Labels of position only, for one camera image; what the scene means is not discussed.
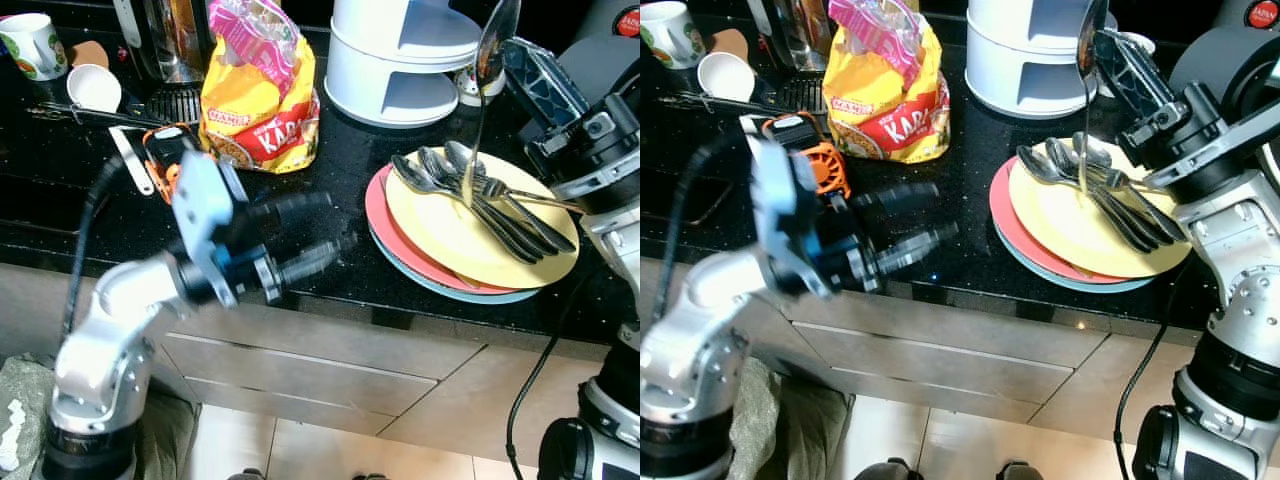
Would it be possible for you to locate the long dark metal utensil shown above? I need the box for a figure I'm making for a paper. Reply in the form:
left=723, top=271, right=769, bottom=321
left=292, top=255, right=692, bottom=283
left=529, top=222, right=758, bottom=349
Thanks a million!
left=28, top=100, right=171, bottom=129
left=660, top=90, right=801, bottom=116

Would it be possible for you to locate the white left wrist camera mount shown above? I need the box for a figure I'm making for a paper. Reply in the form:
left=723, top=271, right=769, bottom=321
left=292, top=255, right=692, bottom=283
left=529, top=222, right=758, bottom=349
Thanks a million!
left=172, top=150, right=247, bottom=309
left=750, top=135, right=837, bottom=301

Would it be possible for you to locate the steel spoon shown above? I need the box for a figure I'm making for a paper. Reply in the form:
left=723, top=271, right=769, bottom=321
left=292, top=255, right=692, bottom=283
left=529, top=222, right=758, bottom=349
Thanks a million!
left=417, top=146, right=561, bottom=259
left=1017, top=145, right=1151, bottom=254
left=1076, top=0, right=1111, bottom=198
left=463, top=0, right=522, bottom=208
left=1044, top=138, right=1171, bottom=249
left=390, top=153, right=536, bottom=263

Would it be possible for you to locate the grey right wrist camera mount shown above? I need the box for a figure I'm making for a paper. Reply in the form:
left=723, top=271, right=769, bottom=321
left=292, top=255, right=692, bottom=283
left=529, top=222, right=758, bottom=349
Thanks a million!
left=553, top=145, right=641, bottom=218
left=1143, top=98, right=1280, bottom=193

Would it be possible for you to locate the black round appliance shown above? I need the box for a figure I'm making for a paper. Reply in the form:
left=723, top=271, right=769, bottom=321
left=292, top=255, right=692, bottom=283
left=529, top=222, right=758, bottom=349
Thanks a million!
left=1170, top=0, right=1280, bottom=131
left=555, top=0, right=641, bottom=101

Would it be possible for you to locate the yellow red snack bag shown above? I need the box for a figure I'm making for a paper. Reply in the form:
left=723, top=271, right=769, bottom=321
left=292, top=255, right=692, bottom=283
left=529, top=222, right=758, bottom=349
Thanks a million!
left=200, top=30, right=321, bottom=176
left=822, top=25, right=951, bottom=166

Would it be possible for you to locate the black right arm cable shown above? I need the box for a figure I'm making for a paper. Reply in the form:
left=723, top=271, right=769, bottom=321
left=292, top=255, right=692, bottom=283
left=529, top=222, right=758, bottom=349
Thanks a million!
left=505, top=270, right=601, bottom=480
left=1112, top=290, right=1193, bottom=480

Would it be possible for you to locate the printed white mug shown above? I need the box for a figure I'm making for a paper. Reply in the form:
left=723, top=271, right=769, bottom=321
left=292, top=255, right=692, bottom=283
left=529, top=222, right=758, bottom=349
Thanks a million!
left=0, top=12, right=67, bottom=81
left=640, top=0, right=706, bottom=69

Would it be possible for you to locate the yellow plate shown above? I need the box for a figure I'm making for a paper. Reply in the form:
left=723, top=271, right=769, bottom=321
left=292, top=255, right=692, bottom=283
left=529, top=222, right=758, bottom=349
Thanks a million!
left=385, top=148, right=581, bottom=291
left=1008, top=140, right=1193, bottom=279

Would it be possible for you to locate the steel fork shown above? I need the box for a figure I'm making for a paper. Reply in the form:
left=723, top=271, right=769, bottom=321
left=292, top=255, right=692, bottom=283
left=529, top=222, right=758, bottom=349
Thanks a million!
left=1100, top=165, right=1176, bottom=196
left=478, top=175, right=586, bottom=216
left=444, top=140, right=578, bottom=253
left=1072, top=132, right=1188, bottom=241

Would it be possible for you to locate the black ribbed rack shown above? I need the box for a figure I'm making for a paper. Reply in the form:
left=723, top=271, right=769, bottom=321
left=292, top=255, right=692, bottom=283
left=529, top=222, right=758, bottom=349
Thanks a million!
left=780, top=72, right=836, bottom=113
left=148, top=85, right=206, bottom=126

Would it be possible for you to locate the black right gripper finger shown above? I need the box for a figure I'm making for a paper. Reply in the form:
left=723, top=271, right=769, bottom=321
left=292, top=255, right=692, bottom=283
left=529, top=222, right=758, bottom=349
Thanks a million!
left=1094, top=28, right=1162, bottom=122
left=502, top=37, right=570, bottom=132
left=513, top=37, right=594, bottom=114
left=1105, top=27, right=1182, bottom=110

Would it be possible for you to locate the grey green woven sack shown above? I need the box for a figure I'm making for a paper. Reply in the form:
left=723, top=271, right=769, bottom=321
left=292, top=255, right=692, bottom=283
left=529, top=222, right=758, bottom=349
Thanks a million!
left=728, top=355, right=853, bottom=480
left=0, top=355, right=197, bottom=480

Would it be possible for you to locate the light blue plate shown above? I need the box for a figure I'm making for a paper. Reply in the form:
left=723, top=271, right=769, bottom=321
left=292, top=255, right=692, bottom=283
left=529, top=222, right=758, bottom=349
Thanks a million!
left=995, top=215, right=1156, bottom=294
left=370, top=225, right=541, bottom=306

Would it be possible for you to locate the orange black hand tool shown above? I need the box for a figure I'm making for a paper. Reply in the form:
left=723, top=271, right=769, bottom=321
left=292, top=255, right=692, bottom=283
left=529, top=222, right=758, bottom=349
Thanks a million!
left=762, top=112, right=853, bottom=199
left=140, top=123, right=201, bottom=201

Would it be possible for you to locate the stainless steel pot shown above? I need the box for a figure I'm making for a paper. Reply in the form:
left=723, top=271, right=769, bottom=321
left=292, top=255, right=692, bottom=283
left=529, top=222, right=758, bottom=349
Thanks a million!
left=110, top=0, right=216, bottom=86
left=745, top=0, right=836, bottom=73

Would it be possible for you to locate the small plain white cup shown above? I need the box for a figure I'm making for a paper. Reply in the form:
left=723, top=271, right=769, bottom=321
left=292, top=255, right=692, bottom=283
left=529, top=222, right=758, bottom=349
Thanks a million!
left=67, top=63, right=123, bottom=113
left=697, top=52, right=756, bottom=103

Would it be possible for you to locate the pink plastic packet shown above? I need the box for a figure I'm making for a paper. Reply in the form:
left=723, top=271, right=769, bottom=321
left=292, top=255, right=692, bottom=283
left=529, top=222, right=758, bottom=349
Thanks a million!
left=828, top=0, right=923, bottom=81
left=208, top=0, right=301, bottom=89

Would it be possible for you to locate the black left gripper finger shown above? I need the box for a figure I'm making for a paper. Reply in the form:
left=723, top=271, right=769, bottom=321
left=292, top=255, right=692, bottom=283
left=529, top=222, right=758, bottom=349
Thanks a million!
left=270, top=236, right=349, bottom=292
left=874, top=221, right=962, bottom=279
left=248, top=192, right=335, bottom=230
left=848, top=179, right=943, bottom=219

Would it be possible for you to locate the white stacked container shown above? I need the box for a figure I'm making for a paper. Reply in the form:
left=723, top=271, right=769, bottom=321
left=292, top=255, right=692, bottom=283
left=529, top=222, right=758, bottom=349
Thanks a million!
left=965, top=0, right=1119, bottom=119
left=325, top=0, right=483, bottom=129

